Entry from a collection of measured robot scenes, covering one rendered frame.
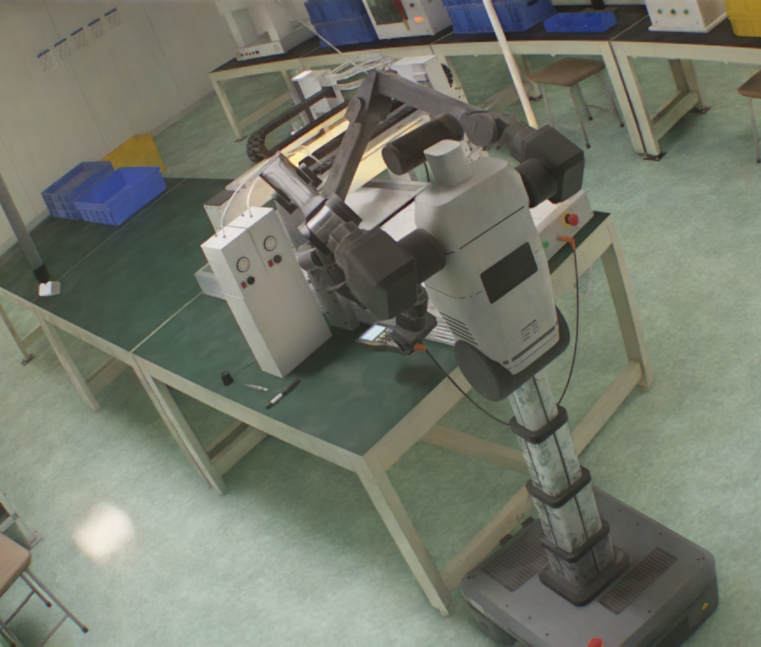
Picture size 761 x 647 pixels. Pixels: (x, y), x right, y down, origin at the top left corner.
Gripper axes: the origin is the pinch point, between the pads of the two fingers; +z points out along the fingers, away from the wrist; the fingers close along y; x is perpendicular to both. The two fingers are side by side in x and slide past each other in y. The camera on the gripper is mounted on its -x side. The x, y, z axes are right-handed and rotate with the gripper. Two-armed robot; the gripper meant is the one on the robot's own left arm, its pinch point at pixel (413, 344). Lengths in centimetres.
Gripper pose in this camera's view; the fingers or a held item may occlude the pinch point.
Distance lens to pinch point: 250.0
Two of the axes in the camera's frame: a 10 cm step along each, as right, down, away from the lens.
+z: -0.4, 6.1, 7.9
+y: -6.4, 5.9, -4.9
